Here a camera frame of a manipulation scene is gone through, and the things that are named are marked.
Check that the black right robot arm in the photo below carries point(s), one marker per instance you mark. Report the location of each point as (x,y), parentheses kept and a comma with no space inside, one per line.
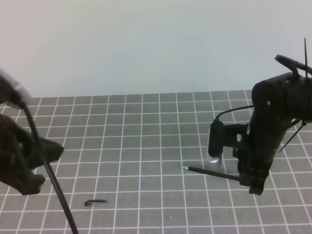
(276,103)

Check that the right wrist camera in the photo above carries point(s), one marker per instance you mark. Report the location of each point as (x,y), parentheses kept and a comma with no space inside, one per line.
(215,144)

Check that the grey grid tablecloth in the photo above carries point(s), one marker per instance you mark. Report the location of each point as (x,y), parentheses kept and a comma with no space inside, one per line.
(129,149)

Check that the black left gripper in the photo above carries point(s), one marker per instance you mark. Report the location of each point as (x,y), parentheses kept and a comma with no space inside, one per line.
(19,155)

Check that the black pen cap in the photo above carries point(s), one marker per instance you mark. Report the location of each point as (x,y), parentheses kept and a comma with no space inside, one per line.
(94,202)

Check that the black pen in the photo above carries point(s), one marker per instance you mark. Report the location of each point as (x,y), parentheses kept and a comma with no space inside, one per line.
(211,173)

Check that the black zip tie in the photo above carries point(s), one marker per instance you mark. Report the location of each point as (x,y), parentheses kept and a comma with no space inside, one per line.
(303,123)

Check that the black cable clip bracket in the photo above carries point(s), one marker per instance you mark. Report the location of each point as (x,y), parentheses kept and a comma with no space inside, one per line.
(294,65)

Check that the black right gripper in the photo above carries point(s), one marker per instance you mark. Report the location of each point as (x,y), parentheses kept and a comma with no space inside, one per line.
(255,144)

